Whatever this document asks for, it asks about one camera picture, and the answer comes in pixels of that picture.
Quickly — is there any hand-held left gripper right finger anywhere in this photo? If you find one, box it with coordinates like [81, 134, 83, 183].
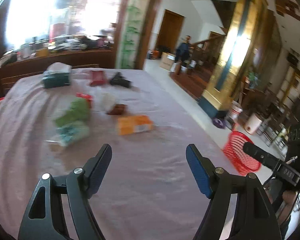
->
[186, 144, 283, 240]

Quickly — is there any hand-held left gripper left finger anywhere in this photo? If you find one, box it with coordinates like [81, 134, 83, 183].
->
[17, 144, 112, 240]

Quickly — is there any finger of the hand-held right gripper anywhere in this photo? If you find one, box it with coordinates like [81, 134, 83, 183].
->
[242, 141, 280, 171]

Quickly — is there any red plastic basket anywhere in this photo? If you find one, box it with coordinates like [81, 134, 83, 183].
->
[222, 131, 262, 176]

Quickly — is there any brown packet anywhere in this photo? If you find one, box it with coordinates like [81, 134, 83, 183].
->
[107, 104, 128, 116]

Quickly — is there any green plastic bag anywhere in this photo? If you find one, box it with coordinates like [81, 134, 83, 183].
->
[54, 98, 90, 127]

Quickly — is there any person's right hand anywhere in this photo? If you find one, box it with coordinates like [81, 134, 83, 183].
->
[282, 191, 298, 207]

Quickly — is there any white cylindrical appliance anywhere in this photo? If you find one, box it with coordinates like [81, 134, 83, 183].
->
[244, 114, 263, 135]

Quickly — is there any pink tablecloth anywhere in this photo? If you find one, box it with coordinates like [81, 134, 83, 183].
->
[0, 67, 237, 240]

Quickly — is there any white bucket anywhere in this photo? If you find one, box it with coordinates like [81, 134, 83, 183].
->
[227, 101, 243, 125]

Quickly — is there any purple item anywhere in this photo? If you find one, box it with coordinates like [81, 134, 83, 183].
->
[212, 118, 228, 129]

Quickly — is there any teal packet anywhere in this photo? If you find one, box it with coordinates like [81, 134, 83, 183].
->
[55, 121, 90, 145]

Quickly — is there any orange cardboard box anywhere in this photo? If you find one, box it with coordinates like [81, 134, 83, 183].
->
[116, 115, 155, 136]

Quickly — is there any red snack packet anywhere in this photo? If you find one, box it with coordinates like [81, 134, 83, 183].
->
[76, 92, 93, 108]

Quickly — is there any potted plant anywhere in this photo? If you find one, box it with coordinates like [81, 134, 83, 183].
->
[247, 70, 261, 89]

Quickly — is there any black hand tool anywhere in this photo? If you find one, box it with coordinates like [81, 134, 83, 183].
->
[109, 72, 132, 89]

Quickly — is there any dark red packet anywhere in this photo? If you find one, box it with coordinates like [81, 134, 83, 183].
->
[89, 70, 107, 87]

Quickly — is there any wooden staircase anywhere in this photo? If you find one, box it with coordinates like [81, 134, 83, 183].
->
[169, 31, 228, 99]

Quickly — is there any teal tissue box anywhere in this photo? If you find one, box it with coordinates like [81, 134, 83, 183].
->
[42, 62, 72, 89]

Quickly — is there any gold pillar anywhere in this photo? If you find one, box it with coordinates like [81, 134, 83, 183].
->
[199, 0, 268, 119]

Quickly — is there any brown cardboard box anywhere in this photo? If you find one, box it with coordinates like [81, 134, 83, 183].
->
[159, 52, 177, 71]

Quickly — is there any wooden sideboard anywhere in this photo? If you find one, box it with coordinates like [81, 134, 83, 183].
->
[0, 49, 115, 85]

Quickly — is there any person in dark clothes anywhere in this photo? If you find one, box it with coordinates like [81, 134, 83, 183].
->
[175, 35, 192, 63]

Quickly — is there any wooden door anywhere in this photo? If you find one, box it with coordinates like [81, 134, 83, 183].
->
[155, 9, 185, 53]

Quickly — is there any bamboo painted panel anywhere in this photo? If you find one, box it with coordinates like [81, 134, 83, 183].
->
[120, 0, 150, 69]

